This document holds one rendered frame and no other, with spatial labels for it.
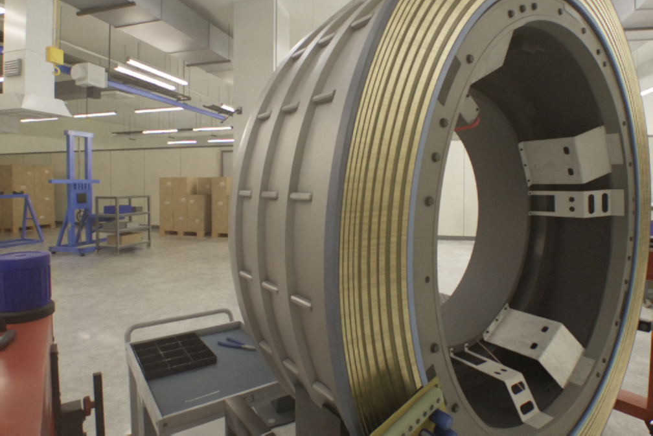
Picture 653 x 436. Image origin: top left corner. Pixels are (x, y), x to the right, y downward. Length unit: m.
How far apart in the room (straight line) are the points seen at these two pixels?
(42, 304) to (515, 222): 1.49
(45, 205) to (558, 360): 12.44
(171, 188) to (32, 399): 9.14
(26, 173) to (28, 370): 11.78
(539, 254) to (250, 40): 5.69
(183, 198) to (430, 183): 9.04
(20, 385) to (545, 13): 1.24
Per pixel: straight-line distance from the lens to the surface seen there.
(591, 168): 1.53
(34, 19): 5.00
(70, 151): 7.98
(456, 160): 8.88
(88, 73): 6.53
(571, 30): 1.21
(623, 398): 2.40
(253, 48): 6.51
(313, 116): 0.71
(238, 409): 0.74
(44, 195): 12.82
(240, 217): 0.89
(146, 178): 11.67
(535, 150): 1.53
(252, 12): 6.73
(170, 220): 9.82
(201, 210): 9.30
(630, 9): 6.74
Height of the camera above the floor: 1.27
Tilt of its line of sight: 1 degrees down
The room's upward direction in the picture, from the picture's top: straight up
